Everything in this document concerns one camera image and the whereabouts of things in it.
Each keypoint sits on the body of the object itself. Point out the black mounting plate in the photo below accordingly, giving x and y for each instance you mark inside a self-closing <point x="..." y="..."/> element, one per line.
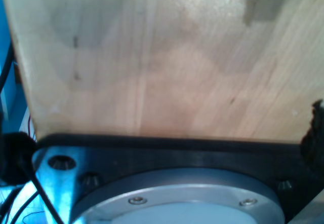
<point x="177" y="155"/>

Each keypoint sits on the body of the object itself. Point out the silver metal bracket plate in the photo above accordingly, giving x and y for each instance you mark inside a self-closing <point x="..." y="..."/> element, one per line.
<point x="65" y="196"/>

